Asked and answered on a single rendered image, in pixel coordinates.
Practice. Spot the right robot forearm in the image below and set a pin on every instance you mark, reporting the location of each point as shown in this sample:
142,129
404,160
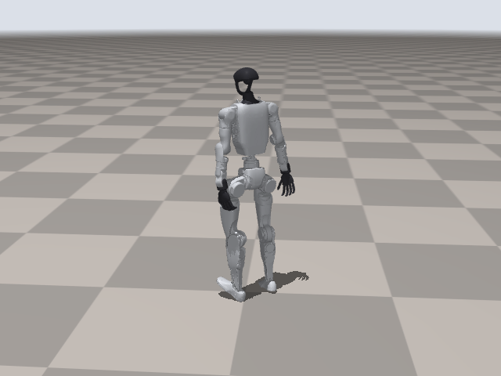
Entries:
282,156

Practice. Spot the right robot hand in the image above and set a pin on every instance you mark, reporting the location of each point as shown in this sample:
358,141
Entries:
286,179

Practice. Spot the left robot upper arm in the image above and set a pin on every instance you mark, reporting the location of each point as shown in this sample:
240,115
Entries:
225,117

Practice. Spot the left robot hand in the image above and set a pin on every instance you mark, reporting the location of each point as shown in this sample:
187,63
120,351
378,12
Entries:
224,198

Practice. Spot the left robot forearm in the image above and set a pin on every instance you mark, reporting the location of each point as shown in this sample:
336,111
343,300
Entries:
221,165

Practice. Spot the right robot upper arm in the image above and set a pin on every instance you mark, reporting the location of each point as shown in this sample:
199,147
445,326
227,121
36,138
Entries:
274,123

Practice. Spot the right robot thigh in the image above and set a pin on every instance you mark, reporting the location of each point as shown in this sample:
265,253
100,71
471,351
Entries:
263,203

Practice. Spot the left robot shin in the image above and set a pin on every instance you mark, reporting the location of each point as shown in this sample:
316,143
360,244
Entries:
235,257

